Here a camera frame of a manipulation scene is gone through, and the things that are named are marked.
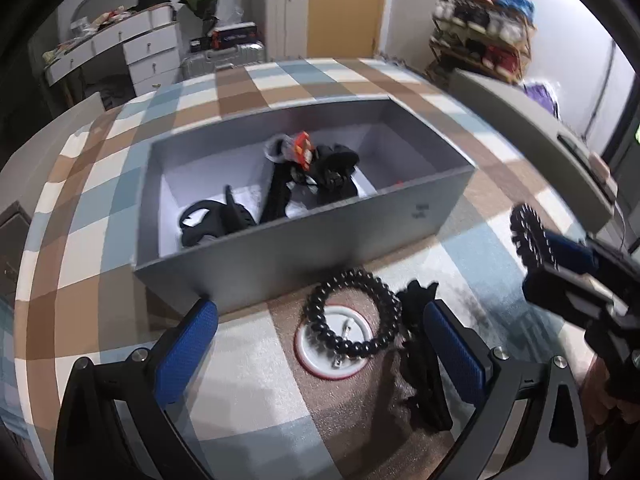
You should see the black banana hair clip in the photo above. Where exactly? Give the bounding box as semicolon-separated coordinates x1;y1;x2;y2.
397;280;452;434

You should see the black beaded bracelet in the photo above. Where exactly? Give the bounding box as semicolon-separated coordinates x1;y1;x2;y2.
304;268;404;360

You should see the white red pin badge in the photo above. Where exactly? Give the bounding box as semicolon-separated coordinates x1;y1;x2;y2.
294;304;373;382

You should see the black claw hair clip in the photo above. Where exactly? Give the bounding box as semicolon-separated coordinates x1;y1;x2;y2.
178;185;257;247

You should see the small red white badge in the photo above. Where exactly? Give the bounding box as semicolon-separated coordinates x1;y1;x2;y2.
282;131;314;171

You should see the long black hair clip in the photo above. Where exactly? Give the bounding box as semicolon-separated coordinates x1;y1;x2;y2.
259;160;297;224

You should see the right human hand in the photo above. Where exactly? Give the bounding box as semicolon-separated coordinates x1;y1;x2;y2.
580;358;638;434

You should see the grey right bedside cabinet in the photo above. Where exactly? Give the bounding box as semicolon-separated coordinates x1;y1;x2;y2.
448;70;617;233

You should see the grey bedside cabinet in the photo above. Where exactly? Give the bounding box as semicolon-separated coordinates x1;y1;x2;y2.
0;92;105;304
448;70;617;233

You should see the pink earbud case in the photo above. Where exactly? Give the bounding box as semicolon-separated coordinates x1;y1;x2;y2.
588;152;617;190

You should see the black smartphone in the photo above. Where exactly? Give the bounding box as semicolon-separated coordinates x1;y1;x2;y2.
556;133;592;173

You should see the blue brown checkered tablecloth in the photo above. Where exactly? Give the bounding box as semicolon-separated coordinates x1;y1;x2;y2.
14;58;594;479

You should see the grey cardboard storage box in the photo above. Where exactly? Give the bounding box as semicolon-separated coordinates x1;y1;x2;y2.
134;96;475;312

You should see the purple bag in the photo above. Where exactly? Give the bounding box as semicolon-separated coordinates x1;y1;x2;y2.
521;81;560;119

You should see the small white round badge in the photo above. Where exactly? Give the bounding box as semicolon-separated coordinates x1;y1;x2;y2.
264;133;293;164

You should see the grey left bedside cabinet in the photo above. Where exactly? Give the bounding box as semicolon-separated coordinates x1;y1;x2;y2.
0;92;105;304

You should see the wooden shoe rack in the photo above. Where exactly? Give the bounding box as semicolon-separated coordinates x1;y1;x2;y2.
430;0;536;84

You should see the silver flat suitcase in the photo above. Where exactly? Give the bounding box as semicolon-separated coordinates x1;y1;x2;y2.
181;42;266;80

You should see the white drawer desk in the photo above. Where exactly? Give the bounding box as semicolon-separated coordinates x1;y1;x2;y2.
44;3;181;96

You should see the black red box on suitcase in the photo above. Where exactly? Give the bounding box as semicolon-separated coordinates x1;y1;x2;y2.
189;22;258;53

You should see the wooden door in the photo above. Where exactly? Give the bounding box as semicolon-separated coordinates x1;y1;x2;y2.
307;0;385;58

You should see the green wrapped bouquet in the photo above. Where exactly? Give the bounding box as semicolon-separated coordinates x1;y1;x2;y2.
179;0;218;36

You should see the white upright suitcase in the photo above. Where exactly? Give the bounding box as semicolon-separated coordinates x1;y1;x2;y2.
252;0;308;61

